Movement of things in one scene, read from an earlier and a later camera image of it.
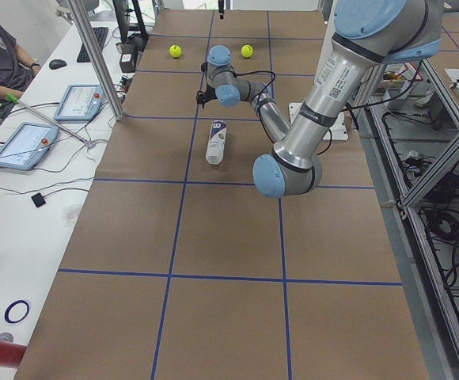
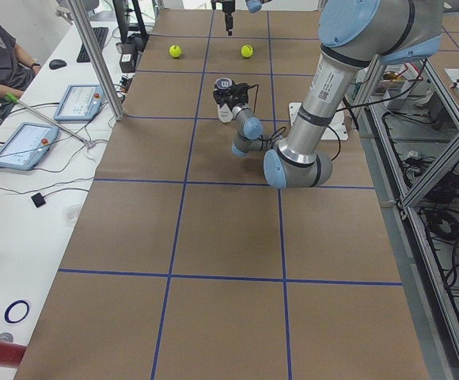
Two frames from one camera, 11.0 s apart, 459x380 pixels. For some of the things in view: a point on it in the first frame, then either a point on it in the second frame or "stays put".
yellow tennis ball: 247,51 stays put
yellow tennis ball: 175,51 stays put
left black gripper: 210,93 to 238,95
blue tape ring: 11,305 stays put
